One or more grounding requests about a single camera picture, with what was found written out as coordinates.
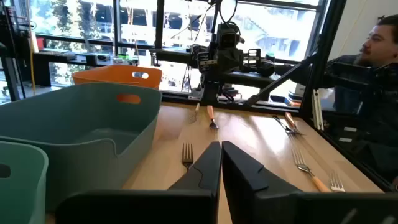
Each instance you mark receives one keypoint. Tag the white bracket strip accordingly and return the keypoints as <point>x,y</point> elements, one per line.
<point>317,109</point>

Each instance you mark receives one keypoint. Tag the person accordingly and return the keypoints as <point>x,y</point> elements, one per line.
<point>379,43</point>

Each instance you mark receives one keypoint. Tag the green plastic bin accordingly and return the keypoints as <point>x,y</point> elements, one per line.
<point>21,193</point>

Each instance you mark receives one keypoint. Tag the orange plastic bin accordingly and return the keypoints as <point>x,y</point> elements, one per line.
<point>105,74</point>

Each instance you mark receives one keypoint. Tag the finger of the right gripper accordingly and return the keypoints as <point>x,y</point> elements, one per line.
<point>252,59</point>
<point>206,62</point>

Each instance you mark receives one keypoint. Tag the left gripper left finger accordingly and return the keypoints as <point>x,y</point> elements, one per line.
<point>199,180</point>

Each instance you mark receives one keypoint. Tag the black fork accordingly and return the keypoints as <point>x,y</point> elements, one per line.
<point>281,123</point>
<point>187,155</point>

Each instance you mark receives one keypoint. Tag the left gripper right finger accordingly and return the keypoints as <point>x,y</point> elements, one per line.
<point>245,186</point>

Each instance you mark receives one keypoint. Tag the blue-grey plastic bin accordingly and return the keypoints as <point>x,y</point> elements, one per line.
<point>62,99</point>

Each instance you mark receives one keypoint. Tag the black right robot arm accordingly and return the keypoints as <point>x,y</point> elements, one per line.
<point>210,91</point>

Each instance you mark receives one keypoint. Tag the red box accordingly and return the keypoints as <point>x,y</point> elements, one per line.
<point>41,44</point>

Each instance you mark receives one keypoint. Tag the black desk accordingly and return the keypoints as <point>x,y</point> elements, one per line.
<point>62,57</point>

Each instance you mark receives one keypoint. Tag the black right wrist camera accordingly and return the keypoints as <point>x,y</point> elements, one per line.
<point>228,35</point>

